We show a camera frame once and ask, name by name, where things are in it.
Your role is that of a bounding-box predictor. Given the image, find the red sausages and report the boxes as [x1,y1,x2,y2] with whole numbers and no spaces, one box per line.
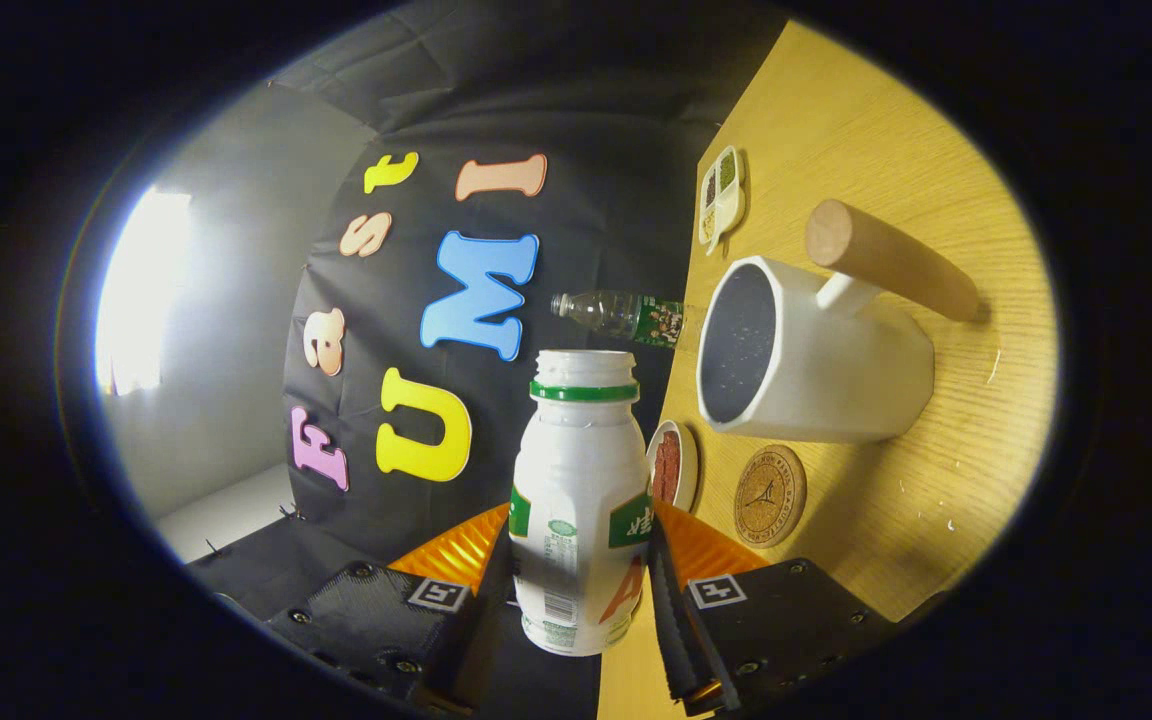
[653,430,682,504]

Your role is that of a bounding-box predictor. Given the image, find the white cup with wooden handle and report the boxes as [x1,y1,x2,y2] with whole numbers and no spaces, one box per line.
[696,198,985,444]

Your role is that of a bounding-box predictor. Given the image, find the clear plastic water bottle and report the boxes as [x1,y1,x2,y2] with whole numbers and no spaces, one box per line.
[550,290,707,351]

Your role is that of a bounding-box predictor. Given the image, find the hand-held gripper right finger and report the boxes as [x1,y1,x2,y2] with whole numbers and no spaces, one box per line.
[648,500,902,719]

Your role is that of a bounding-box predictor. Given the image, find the white divided dish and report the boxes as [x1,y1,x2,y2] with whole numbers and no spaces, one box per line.
[698,146,747,257]

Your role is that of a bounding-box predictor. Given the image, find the white juice bottle green label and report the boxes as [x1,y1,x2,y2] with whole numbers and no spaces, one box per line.
[509,349,655,658]

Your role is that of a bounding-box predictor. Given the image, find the wooden table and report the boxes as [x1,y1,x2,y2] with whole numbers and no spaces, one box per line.
[596,20,1057,720]

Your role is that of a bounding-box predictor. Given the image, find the white round plate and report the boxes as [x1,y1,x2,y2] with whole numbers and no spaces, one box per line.
[646,420,699,513]

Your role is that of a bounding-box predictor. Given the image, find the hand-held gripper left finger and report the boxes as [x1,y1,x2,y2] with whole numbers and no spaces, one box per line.
[261,500,517,716]

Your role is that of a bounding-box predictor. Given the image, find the round cork coaster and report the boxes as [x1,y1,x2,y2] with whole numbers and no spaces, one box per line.
[734,444,808,549]

